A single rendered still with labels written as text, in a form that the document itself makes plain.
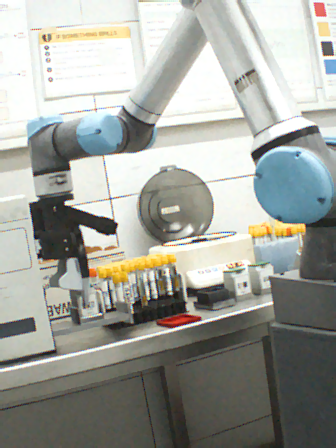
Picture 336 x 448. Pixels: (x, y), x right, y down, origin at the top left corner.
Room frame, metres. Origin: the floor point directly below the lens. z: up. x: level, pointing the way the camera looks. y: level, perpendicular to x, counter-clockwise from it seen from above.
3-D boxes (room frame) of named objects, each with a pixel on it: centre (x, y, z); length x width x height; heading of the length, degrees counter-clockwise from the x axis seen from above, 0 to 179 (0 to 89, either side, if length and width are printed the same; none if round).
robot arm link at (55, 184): (1.37, 0.20, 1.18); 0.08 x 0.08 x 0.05
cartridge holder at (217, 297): (1.54, -0.07, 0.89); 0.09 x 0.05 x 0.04; 26
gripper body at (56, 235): (1.37, 0.21, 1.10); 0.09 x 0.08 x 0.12; 116
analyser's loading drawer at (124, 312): (1.38, 0.20, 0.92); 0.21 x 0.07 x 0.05; 115
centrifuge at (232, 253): (1.87, -0.08, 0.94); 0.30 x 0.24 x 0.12; 16
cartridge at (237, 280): (1.58, -0.13, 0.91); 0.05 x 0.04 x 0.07; 25
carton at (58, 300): (1.77, 0.28, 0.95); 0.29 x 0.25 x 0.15; 25
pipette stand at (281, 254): (1.69, -0.24, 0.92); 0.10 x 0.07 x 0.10; 107
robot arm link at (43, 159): (1.37, 0.20, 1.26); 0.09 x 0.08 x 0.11; 57
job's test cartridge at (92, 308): (1.39, 0.18, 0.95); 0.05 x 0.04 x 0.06; 25
